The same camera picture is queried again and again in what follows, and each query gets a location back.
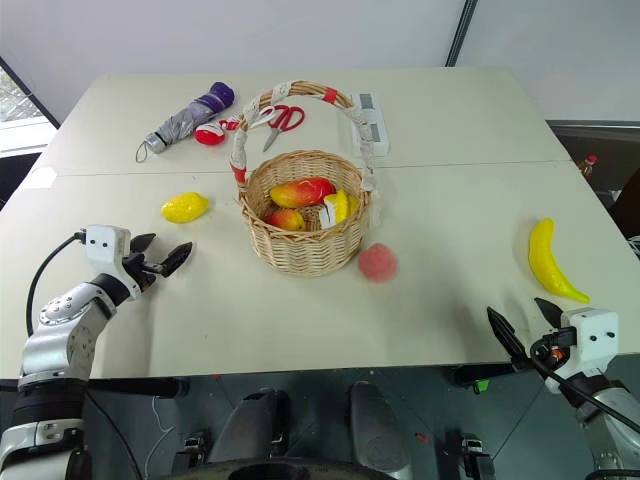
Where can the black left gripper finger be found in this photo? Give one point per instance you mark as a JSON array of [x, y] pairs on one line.
[[176, 257], [144, 242]]

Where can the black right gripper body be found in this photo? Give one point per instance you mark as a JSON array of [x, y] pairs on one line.
[[547, 350]]

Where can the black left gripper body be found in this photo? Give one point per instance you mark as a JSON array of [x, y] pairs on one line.
[[140, 267]]

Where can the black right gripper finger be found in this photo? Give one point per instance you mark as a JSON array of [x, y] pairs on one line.
[[506, 334], [550, 312]]

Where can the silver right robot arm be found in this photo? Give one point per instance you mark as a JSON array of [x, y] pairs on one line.
[[612, 415]]

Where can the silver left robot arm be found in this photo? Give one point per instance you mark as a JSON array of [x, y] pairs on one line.
[[55, 340]]

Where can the yellow fruit slice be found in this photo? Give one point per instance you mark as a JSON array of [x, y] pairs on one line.
[[342, 206]]

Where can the yellow lemon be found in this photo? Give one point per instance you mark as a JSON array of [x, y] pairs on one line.
[[184, 207]]

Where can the yellow banana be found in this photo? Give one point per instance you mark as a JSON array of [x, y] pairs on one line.
[[545, 260]]

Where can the small green clip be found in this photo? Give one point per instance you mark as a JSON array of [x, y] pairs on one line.
[[481, 386]]

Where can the small red yellow mango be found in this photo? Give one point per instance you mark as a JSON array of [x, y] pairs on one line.
[[286, 220]]

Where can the red white small pouch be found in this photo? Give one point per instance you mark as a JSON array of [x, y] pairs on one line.
[[210, 134]]

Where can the grey purple folded umbrella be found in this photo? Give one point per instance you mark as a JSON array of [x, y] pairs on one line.
[[192, 117]]

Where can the large red yellow mango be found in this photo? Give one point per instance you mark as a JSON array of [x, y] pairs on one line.
[[302, 192]]

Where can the pink peach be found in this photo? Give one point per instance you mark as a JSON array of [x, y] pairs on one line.
[[377, 262]]

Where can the bottle with red cap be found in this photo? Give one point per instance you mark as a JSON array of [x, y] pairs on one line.
[[589, 167]]

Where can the dark rounded shape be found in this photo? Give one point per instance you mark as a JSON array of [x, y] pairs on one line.
[[247, 430], [377, 430]]

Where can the white power strip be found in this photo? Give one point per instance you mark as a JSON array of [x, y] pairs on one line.
[[375, 127]]

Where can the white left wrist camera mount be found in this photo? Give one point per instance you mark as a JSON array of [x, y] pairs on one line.
[[105, 245]]

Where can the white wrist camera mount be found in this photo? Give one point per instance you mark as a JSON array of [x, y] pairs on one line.
[[105, 245], [592, 335]]

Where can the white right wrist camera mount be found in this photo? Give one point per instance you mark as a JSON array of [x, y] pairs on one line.
[[592, 335]]

